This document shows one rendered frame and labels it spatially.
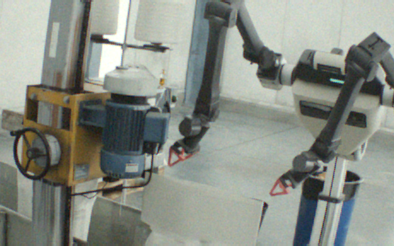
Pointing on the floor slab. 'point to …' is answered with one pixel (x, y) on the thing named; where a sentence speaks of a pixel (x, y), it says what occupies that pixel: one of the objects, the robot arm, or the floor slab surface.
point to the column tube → (58, 115)
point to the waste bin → (309, 187)
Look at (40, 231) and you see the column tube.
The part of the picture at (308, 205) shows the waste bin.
